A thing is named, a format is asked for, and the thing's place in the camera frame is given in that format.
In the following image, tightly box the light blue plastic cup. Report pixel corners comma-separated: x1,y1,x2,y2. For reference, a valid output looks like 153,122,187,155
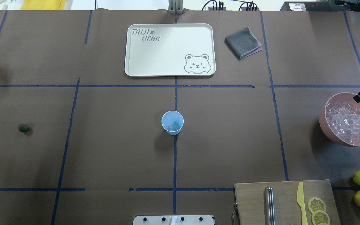
161,111,184,135

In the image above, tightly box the yellow plastic knife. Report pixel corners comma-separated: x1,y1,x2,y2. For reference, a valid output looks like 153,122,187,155
296,182,308,225

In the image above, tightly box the black power box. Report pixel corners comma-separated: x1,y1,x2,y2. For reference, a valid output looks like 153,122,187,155
280,1,333,12

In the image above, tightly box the yellow cloth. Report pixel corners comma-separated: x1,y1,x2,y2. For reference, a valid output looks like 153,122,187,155
20,0,66,10

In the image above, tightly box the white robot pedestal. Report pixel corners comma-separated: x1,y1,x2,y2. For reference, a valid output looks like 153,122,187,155
132,215,215,225

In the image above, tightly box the cream bear tray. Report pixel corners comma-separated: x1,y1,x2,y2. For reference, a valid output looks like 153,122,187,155
124,24,216,77

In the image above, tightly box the clear ice cube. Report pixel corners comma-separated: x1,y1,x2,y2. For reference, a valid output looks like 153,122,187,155
167,122,182,132

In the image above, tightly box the wooden cutting board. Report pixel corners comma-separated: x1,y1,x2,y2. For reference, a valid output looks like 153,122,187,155
234,180,341,225

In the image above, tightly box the pink bowl of ice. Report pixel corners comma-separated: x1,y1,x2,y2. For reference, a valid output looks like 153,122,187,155
319,92,360,147

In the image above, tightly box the aluminium frame post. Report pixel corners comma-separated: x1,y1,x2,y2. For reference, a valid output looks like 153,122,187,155
168,0,184,15

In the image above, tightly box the red strawberry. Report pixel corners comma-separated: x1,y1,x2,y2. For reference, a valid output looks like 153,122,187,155
17,124,30,133

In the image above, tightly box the lemon slice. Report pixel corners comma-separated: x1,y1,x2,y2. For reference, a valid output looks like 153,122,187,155
311,210,331,225
307,197,326,214

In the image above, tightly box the grey folded cloth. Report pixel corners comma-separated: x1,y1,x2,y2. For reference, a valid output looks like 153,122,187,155
225,27,263,59

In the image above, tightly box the steel rod black tip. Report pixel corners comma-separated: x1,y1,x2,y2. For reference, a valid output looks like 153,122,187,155
264,186,275,225

